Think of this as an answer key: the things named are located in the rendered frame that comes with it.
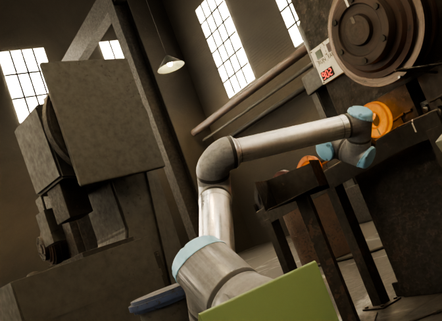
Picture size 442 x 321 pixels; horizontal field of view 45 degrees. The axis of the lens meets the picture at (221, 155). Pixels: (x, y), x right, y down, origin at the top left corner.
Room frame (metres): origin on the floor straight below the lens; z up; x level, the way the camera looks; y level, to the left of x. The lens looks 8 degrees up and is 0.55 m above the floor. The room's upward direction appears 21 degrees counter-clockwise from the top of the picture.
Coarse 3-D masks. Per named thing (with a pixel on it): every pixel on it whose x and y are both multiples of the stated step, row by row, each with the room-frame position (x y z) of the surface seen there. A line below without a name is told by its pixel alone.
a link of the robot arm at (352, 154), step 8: (344, 144) 2.02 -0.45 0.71; (352, 144) 1.97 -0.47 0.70; (368, 144) 1.97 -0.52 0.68; (344, 152) 2.02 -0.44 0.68; (352, 152) 1.99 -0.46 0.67; (360, 152) 1.98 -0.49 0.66; (368, 152) 1.97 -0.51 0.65; (344, 160) 2.04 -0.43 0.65; (352, 160) 2.01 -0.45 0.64; (360, 160) 1.98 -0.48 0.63; (368, 160) 2.00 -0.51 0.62
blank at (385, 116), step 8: (368, 104) 2.25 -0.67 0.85; (376, 104) 2.22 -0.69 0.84; (384, 104) 2.23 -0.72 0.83; (376, 112) 2.24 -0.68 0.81; (384, 112) 2.21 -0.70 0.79; (384, 120) 2.22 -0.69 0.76; (392, 120) 2.22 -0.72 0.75; (376, 128) 2.26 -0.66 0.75; (384, 128) 2.23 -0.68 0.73; (376, 136) 2.27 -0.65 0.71
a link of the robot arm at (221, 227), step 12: (204, 180) 1.81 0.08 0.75; (216, 180) 1.80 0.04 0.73; (228, 180) 1.84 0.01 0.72; (204, 192) 1.81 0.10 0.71; (216, 192) 1.79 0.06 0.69; (228, 192) 1.83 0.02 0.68; (204, 204) 1.76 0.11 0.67; (216, 204) 1.74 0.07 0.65; (228, 204) 1.77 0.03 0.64; (204, 216) 1.71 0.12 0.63; (216, 216) 1.69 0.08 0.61; (228, 216) 1.72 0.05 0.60; (204, 228) 1.66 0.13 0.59; (216, 228) 1.64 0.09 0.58; (228, 228) 1.67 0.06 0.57; (228, 240) 1.62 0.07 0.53
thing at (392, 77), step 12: (336, 0) 2.17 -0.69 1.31; (420, 0) 1.90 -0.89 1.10; (420, 12) 1.91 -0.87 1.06; (420, 24) 1.93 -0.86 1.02; (420, 36) 1.94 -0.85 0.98; (420, 48) 1.96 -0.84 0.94; (336, 60) 2.27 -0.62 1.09; (408, 60) 2.01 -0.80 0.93; (420, 60) 2.04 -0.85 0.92; (348, 72) 2.25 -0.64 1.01; (396, 72) 2.07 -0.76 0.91; (408, 72) 2.08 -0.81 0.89; (372, 84) 2.17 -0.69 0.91; (384, 84) 2.13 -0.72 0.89
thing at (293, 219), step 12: (324, 168) 5.01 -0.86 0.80; (324, 204) 4.91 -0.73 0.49; (288, 216) 5.05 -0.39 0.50; (300, 216) 4.95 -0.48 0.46; (324, 216) 4.90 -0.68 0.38; (336, 216) 4.94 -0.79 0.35; (288, 228) 5.14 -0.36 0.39; (300, 228) 4.98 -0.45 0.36; (324, 228) 4.90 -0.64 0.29; (336, 228) 4.92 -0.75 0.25; (300, 240) 5.02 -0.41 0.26; (336, 240) 4.91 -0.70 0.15; (300, 252) 5.08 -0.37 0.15; (312, 252) 4.96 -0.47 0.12; (336, 252) 4.90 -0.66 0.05; (348, 252) 4.93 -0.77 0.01
